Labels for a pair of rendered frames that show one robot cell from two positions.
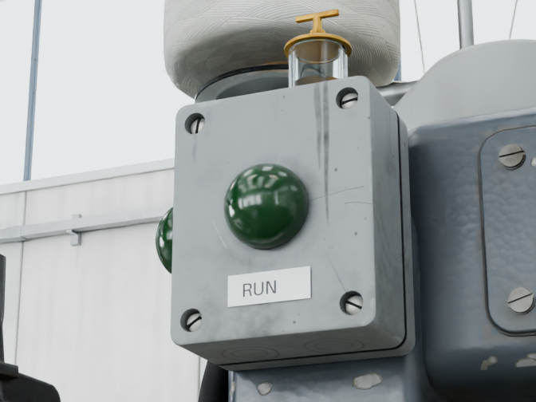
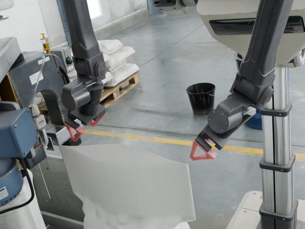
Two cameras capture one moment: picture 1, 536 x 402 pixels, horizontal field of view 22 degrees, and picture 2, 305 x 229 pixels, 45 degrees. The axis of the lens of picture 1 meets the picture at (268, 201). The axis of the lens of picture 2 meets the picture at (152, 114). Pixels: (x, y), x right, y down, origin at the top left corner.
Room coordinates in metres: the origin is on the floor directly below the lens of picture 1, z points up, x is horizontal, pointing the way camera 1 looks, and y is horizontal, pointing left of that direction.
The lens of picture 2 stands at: (1.74, 0.52, 1.61)
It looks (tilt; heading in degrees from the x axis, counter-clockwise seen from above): 24 degrees down; 190
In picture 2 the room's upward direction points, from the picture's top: 10 degrees counter-clockwise
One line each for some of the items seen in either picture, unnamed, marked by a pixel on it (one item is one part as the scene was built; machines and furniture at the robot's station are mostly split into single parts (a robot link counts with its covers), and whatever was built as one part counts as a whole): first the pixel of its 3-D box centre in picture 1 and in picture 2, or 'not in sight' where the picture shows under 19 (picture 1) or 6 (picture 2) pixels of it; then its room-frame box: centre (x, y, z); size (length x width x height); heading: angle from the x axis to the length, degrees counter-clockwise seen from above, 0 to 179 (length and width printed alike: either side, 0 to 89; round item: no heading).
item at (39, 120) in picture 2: not in sight; (39, 126); (0.72, -0.04, 1.14); 0.05 x 0.04 x 0.16; 157
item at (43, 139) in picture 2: not in sight; (42, 136); (0.72, -0.03, 1.11); 0.03 x 0.03 x 0.06
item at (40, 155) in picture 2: not in sight; (30, 155); (0.72, -0.10, 1.04); 0.08 x 0.06 x 0.05; 157
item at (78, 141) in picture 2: not in sight; (73, 138); (0.52, -0.02, 0.98); 0.09 x 0.05 x 0.05; 157
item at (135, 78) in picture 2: not in sight; (90, 92); (-2.49, -0.99, 0.07); 1.20 x 0.82 x 0.14; 159
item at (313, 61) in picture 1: (318, 89); (45, 43); (0.53, -0.02, 1.37); 0.03 x 0.02 x 0.03; 67
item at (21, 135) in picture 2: not in sight; (14, 137); (1.00, 0.05, 1.25); 0.10 x 0.08 x 0.12; 2
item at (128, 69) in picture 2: not in sight; (114, 74); (-2.71, -0.68, 0.20); 0.67 x 0.43 x 0.15; 157
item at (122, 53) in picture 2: not in sight; (109, 57); (-2.71, -0.69, 0.44); 0.68 x 0.44 x 0.15; 157
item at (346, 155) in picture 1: (293, 227); (61, 60); (0.47, -0.01, 1.29); 0.08 x 0.05 x 0.09; 67
